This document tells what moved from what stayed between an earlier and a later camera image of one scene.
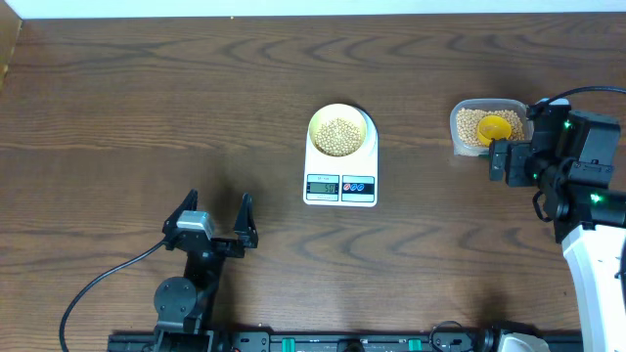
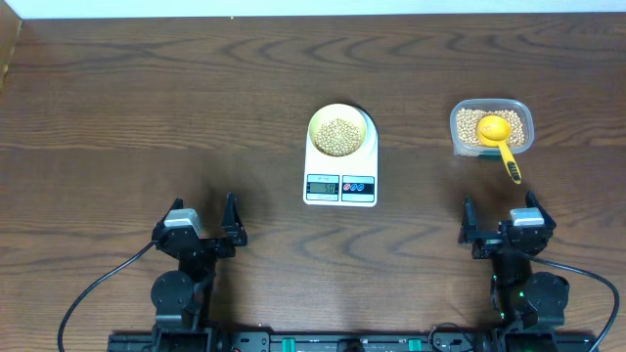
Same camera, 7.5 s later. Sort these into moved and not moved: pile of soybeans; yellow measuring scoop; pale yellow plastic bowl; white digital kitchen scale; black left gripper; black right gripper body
Moved: black left gripper; black right gripper body
Not moved: white digital kitchen scale; pile of soybeans; pale yellow plastic bowl; yellow measuring scoop
